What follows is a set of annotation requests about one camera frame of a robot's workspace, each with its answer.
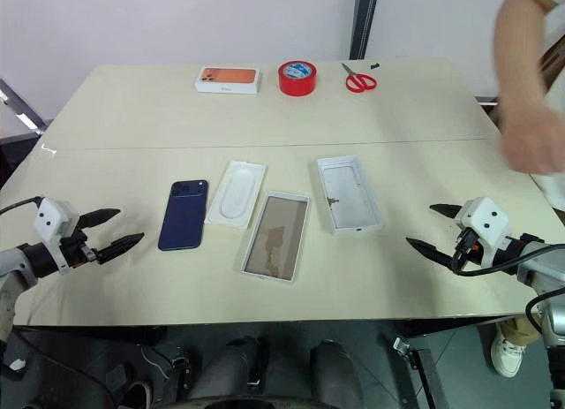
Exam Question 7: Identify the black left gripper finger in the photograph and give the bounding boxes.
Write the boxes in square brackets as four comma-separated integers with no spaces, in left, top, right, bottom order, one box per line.
[79,208,122,229]
[95,231,146,265]

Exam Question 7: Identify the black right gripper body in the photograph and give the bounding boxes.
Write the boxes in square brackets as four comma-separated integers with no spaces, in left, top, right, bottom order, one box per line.
[449,225,482,273]

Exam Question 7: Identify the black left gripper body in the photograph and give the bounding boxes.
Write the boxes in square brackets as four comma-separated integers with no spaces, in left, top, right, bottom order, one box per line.
[56,226,101,269]

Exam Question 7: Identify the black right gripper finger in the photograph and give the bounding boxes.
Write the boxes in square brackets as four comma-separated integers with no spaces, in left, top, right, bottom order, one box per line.
[428,203,463,221]
[405,237,456,269]

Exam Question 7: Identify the dark blue smartphone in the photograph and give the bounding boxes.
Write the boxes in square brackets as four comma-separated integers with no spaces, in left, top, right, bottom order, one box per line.
[157,178,210,253]

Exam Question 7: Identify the white phone box base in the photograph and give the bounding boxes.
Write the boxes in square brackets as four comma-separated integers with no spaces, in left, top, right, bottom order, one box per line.
[316,154,387,239]

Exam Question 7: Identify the white moulded tray insert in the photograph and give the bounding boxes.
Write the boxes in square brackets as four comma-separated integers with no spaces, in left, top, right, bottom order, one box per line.
[203,160,270,230]

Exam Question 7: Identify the orange print phone box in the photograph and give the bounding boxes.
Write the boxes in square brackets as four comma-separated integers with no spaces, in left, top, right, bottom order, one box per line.
[193,64,264,95]

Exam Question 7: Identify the person's bare hand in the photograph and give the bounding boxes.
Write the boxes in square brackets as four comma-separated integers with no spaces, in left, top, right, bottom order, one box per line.
[498,100,565,176]

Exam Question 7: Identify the tan trouser leg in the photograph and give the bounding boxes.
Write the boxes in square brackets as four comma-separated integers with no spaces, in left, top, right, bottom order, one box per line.
[500,314,543,346]

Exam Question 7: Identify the white cloth garment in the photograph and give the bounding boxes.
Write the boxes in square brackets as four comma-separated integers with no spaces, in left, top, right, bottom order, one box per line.
[529,170,565,212]

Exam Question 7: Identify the white sneaker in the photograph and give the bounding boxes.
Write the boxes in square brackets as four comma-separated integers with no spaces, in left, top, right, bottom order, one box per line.
[490,326,527,379]

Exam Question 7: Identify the dark rounded shape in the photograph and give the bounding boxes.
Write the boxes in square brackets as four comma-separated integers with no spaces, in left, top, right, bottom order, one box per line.
[188,335,271,402]
[308,337,368,409]

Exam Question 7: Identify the red tape roll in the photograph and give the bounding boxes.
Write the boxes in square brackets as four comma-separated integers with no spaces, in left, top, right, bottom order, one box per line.
[277,60,319,98]

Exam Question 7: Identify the dark vertical pillar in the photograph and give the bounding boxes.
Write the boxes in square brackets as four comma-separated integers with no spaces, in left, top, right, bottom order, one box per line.
[348,0,381,61]

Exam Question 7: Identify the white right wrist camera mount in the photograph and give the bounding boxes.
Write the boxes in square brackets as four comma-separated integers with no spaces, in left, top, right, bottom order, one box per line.
[456,196,514,269]

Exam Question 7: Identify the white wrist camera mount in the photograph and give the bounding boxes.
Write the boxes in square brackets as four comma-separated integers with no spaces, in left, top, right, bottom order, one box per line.
[456,196,514,269]
[34,198,81,276]

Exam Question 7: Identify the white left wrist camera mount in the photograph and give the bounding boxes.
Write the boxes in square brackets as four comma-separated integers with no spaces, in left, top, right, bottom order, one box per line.
[34,198,81,276]

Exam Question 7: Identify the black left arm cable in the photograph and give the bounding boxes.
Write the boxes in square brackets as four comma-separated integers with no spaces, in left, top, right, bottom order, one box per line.
[0,196,46,216]

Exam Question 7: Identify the metal table leg bracket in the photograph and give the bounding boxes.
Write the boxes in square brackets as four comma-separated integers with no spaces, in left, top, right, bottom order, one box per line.
[391,335,448,409]

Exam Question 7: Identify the grey metal frame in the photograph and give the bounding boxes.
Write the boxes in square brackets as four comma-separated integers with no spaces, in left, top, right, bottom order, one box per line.
[0,77,50,141]

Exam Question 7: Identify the red handled scissors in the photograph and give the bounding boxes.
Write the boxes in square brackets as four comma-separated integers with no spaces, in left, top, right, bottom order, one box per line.
[340,62,379,94]

